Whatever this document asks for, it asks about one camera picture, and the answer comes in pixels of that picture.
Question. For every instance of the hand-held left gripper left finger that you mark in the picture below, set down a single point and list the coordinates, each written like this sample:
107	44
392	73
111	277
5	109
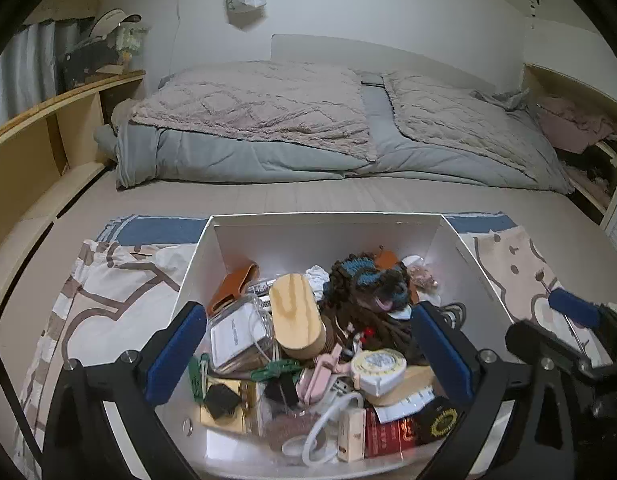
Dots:
176	355

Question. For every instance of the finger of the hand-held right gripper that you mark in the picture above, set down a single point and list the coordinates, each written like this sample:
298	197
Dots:
573	307
543	345

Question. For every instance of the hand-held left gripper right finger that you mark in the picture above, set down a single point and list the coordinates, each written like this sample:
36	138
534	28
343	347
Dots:
443	355

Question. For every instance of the blue brown knitted scrunchie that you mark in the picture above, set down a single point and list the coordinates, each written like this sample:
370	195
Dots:
368	280

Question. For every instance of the oval wooden case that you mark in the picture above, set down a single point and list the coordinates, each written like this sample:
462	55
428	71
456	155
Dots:
293	317

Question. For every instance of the white cardboard shoe box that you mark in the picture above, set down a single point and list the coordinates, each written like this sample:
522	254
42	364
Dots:
313	240

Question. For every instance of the green clothes peg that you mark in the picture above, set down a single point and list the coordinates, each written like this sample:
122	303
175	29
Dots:
196	377
276	368

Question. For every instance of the black round tin gold print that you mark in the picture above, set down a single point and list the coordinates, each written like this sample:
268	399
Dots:
438	420

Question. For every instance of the clear plastic case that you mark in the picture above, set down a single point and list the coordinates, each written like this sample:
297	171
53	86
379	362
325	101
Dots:
238	335

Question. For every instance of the white round tape measure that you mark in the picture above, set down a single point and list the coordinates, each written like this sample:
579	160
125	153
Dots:
378	367

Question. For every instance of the cartoon printed blanket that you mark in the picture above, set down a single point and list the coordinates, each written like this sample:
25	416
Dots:
118	300

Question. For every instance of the yellow flat box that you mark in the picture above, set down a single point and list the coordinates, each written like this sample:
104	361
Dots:
238	417

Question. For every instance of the red cardboard box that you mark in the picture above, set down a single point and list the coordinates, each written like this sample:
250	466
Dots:
388	437

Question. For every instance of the orange leather tag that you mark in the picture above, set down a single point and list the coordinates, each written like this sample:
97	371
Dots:
388	257

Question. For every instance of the beige lipstick box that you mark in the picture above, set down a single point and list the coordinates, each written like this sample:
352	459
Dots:
351	435

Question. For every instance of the pink hair clip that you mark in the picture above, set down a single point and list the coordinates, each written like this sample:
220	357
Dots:
321	367

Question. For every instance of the brown mesh hair net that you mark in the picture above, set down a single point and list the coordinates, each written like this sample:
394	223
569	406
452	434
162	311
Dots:
283	430

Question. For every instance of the white crumpled cloth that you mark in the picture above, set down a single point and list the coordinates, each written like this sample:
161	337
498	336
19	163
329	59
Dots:
318	277

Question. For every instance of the pile of pink clothes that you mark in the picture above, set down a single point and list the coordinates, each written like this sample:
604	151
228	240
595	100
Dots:
573	122

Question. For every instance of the grey duvet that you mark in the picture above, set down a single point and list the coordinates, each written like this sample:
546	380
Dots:
228	157

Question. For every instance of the beige quilted blanket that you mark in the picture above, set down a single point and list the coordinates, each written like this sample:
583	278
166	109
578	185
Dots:
453	120
258	105

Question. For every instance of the long wooden shelf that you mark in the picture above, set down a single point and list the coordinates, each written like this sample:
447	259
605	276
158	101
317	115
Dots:
23	160

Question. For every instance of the black bag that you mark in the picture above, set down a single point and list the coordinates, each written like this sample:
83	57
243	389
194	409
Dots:
88	67

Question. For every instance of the white headboard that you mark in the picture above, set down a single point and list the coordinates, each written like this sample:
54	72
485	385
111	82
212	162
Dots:
388	57

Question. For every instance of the pale green plush toy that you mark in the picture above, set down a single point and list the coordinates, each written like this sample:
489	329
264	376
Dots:
131	40

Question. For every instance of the grey curtain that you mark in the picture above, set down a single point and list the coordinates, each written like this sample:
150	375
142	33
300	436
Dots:
23	75

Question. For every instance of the white cap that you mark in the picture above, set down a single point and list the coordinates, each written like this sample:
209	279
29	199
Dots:
111	20

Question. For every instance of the wooden wall cubby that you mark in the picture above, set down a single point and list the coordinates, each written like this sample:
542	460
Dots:
543	80

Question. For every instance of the black white wall hook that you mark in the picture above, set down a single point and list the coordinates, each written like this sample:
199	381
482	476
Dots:
531	5

